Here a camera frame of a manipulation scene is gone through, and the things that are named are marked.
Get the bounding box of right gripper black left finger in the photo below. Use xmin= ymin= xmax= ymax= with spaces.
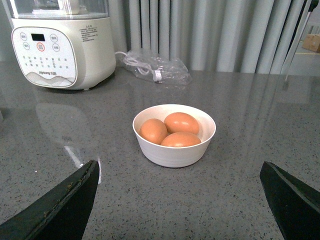
xmin=0 ymin=160 xmax=100 ymax=240

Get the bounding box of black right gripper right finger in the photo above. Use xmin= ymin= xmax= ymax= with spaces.
xmin=259 ymin=161 xmax=320 ymax=240

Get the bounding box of brown egg in bowl left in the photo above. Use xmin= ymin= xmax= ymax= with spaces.
xmin=139 ymin=118 xmax=168 ymax=145

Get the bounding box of brown egg in bowl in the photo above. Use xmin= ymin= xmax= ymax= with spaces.
xmin=139 ymin=118 xmax=168 ymax=145
xmin=164 ymin=112 xmax=200 ymax=135
xmin=160 ymin=131 xmax=202 ymax=148

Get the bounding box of brown egg in bowl front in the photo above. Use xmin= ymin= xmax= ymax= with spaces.
xmin=160 ymin=131 xmax=202 ymax=148

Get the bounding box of brown egg in bowl back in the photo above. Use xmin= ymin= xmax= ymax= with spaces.
xmin=164 ymin=112 xmax=200 ymax=135

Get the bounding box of cardboard box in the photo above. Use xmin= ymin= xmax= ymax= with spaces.
xmin=302 ymin=34 xmax=320 ymax=53

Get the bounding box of white bowl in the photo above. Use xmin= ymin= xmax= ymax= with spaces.
xmin=132 ymin=104 xmax=216 ymax=168

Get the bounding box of white Joyoung soymilk machine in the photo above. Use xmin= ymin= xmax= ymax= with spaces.
xmin=7 ymin=0 xmax=116 ymax=90

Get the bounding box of clear plastic bag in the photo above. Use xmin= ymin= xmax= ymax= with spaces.
xmin=115 ymin=48 xmax=192 ymax=86

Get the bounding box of metal tripod stand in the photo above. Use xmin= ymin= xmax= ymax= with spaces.
xmin=279 ymin=0 xmax=319 ymax=84

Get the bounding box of white power cable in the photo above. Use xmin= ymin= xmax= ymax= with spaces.
xmin=114 ymin=50 xmax=162 ymax=83

